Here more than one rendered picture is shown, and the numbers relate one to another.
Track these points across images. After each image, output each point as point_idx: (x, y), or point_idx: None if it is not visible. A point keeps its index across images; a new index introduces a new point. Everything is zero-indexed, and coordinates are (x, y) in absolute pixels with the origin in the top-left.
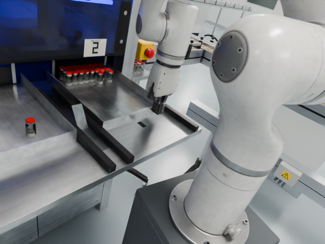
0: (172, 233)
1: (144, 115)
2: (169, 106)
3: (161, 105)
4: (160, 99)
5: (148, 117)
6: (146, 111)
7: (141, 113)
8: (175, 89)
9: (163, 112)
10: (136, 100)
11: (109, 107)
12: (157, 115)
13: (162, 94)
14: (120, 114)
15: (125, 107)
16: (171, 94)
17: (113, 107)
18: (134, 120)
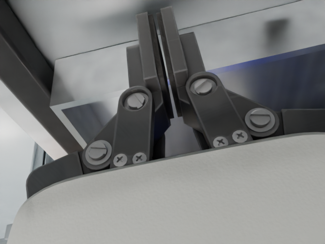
0: None
1: (224, 29)
2: (10, 83)
3: (176, 65)
4: (211, 117)
5: (189, 22)
6: (229, 50)
7: (272, 40)
8: (16, 229)
9: (63, 52)
10: (168, 134)
11: (309, 106)
12: (123, 26)
13: (254, 166)
14: (317, 61)
15: (252, 100)
16: (36, 172)
17: (293, 105)
18: (303, 5)
